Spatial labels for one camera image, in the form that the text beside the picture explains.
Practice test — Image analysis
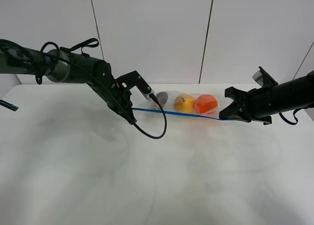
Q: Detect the black left wrist camera bracket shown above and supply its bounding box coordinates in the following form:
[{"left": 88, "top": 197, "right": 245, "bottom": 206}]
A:
[{"left": 116, "top": 71, "right": 155, "bottom": 100}]

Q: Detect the clear zip bag blue seal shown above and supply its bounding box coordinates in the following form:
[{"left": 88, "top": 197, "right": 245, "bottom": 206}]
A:
[{"left": 132, "top": 91, "right": 235, "bottom": 121}]

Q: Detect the purple eggplant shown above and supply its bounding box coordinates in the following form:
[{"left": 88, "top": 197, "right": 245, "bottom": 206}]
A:
[{"left": 156, "top": 92, "right": 169, "bottom": 108}]

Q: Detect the orange fruit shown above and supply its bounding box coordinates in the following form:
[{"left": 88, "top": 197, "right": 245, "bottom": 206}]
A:
[{"left": 194, "top": 94, "right": 218, "bottom": 115}]

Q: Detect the black camera cable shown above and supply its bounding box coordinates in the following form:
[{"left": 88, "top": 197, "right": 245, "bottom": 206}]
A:
[{"left": 0, "top": 41, "right": 168, "bottom": 139}]

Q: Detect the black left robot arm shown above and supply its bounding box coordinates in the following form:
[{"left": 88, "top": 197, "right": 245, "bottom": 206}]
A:
[{"left": 0, "top": 38, "right": 136, "bottom": 124}]

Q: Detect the yellow pear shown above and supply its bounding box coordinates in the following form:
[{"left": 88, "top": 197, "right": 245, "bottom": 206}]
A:
[{"left": 174, "top": 94, "right": 195, "bottom": 114}]

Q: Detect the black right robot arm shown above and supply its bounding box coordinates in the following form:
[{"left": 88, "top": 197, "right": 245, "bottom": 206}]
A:
[{"left": 219, "top": 67, "right": 314, "bottom": 125}]

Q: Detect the black cable connector end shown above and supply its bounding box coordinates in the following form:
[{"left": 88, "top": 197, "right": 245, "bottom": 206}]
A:
[{"left": 0, "top": 100, "right": 19, "bottom": 111}]

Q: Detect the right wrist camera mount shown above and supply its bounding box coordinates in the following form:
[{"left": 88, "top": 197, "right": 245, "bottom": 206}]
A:
[{"left": 252, "top": 66, "right": 278, "bottom": 87}]

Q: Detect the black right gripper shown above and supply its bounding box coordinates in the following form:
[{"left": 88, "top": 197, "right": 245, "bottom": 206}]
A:
[{"left": 219, "top": 86, "right": 272, "bottom": 125}]

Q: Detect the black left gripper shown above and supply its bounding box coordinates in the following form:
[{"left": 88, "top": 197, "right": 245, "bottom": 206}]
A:
[{"left": 89, "top": 81, "right": 137, "bottom": 124}]

